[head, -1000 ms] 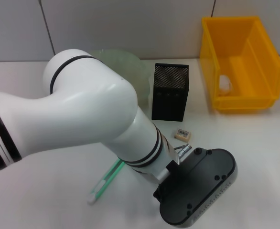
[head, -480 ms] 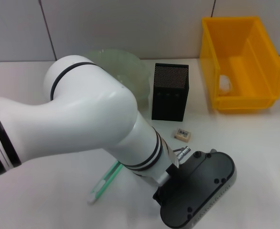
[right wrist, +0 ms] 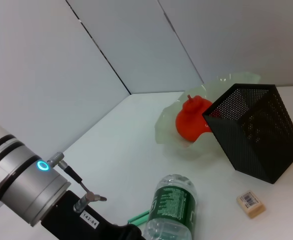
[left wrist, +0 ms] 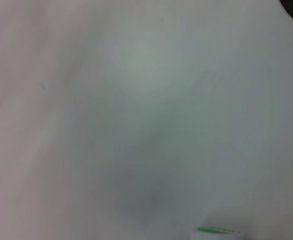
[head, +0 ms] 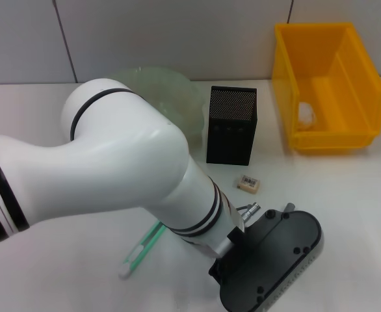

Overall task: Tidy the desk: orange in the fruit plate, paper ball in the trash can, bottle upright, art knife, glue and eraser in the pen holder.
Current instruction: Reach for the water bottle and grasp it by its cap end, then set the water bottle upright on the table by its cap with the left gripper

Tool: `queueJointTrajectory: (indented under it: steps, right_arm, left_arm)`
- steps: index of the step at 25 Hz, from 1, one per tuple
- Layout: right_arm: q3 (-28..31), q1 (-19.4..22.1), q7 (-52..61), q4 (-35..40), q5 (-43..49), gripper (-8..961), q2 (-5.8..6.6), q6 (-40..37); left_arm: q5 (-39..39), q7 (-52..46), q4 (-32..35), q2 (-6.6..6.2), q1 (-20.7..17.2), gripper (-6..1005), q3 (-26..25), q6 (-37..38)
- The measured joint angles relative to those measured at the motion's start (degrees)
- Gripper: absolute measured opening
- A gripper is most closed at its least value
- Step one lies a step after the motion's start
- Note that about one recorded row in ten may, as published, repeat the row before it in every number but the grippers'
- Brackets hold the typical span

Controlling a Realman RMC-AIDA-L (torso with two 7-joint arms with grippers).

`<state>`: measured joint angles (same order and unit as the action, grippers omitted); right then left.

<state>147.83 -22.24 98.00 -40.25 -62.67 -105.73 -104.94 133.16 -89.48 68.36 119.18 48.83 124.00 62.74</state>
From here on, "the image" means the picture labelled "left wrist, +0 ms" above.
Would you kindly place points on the clear green label water bottle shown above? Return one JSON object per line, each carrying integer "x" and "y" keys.
{"x": 211, "y": 235}

